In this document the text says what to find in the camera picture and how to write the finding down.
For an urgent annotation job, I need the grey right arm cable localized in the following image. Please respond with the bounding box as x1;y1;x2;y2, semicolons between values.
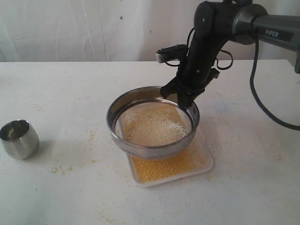
164;28;300;131

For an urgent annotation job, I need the white square plastic tray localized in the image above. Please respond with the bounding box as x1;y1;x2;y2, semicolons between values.
126;131;214;187

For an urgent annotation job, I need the white backdrop curtain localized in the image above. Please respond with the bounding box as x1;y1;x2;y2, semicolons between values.
0;0;300;63

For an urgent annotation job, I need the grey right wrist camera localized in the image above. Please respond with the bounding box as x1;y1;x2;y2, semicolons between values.
156;44;188;63

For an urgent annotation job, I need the round steel mesh sieve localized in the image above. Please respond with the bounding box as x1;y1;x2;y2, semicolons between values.
106;86;200;158

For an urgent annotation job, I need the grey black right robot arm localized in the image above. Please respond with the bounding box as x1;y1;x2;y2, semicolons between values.
156;0;300;108

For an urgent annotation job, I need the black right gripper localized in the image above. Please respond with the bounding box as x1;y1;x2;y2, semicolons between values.
160;30;231;109

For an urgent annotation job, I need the stainless steel cup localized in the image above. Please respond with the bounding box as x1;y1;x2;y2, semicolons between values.
0;120;40;160

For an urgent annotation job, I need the yellow millet grain pile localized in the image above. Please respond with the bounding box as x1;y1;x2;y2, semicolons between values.
119;103;211;183

